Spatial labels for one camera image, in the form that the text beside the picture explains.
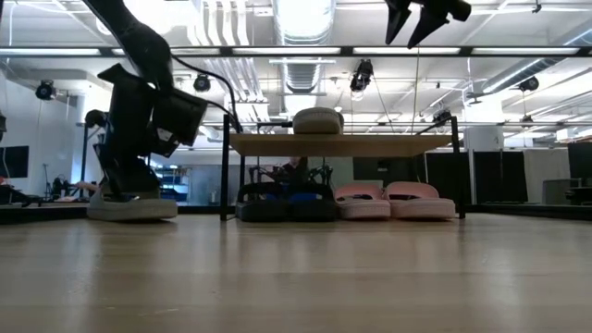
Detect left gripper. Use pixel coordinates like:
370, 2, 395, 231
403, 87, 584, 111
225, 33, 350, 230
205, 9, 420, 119
97, 63, 209, 200

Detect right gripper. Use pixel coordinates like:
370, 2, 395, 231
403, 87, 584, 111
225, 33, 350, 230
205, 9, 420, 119
384, 0, 473, 50

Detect grey rubber slide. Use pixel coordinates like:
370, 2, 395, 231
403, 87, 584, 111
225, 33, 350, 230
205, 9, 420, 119
86, 184, 179, 222
291, 106, 346, 136

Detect pink cup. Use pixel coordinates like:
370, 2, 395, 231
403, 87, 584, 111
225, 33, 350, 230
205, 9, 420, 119
383, 180, 457, 220

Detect pink rubber slide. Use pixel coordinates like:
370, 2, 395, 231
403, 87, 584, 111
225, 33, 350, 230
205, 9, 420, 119
333, 183, 392, 220

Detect black partition panel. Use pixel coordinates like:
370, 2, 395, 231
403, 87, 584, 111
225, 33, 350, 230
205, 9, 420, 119
425, 152, 528, 204

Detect grey box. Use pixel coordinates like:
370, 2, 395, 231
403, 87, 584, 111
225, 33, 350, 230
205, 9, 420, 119
541, 179, 579, 205

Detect black metal rig frame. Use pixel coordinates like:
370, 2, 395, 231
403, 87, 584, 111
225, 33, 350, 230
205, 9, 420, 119
0, 43, 592, 223

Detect black wall screen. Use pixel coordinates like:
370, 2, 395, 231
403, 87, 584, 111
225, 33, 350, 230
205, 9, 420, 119
0, 145, 30, 179

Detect black cable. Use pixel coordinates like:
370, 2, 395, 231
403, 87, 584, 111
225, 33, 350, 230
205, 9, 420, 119
170, 55, 244, 133

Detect wooden shelf with black frame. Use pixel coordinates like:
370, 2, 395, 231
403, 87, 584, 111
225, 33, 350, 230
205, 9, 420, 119
219, 113, 466, 222

